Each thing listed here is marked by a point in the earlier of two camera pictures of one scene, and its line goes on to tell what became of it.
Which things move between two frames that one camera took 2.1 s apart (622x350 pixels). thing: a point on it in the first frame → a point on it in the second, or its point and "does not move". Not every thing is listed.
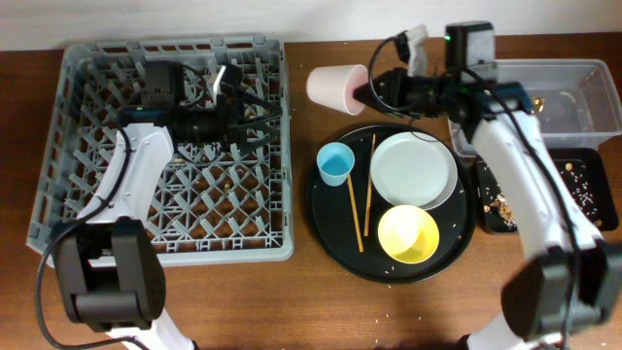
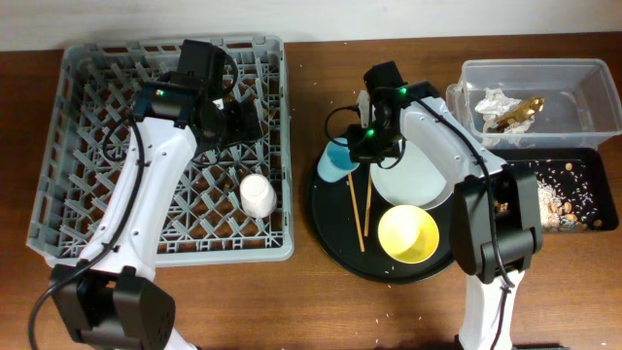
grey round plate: [413, 168] does not move
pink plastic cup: [334, 87] → [259, 195]
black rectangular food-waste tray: [583, 169] does not move
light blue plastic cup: [334, 161] does not move
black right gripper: [395, 83] → [360, 152]
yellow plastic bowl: [408, 234] does not move
